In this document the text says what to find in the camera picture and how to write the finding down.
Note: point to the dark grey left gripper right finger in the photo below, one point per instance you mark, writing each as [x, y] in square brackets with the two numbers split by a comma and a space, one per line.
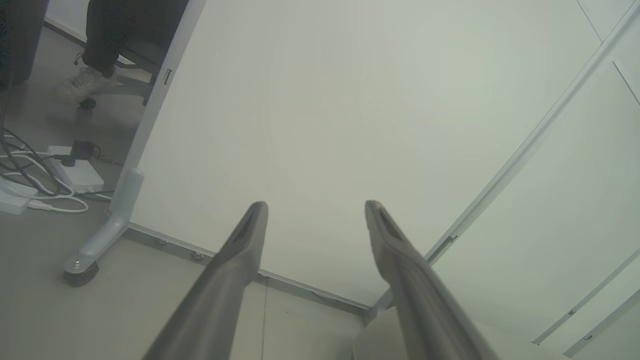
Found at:
[415, 290]

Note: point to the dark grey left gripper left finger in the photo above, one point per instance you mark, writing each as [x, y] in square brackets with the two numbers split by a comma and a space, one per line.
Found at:
[225, 280]

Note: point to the grey partition leg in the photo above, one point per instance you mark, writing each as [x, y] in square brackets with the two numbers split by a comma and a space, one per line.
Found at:
[112, 220]

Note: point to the black caster wheel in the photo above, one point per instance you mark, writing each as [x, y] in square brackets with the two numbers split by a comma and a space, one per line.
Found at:
[80, 276]

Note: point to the white partition panel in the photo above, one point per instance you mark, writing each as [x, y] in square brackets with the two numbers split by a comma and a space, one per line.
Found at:
[560, 215]
[325, 125]

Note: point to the white square power strip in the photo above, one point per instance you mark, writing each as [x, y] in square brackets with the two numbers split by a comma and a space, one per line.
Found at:
[80, 175]

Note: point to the black power adapter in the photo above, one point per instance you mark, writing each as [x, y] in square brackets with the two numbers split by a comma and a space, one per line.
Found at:
[81, 149]

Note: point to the grey office chair base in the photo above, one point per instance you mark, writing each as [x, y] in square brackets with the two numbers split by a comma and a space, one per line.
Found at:
[135, 75]

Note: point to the white long power strip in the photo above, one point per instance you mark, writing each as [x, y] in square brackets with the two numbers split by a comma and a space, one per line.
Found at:
[14, 197]

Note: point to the white sneaker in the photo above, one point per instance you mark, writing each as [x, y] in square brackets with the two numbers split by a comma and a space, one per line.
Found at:
[85, 82]

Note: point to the person leg black trousers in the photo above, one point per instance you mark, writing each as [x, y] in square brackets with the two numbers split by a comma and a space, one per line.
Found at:
[120, 25]

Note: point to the dark cabinet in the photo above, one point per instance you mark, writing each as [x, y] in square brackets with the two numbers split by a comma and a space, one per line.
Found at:
[20, 35]

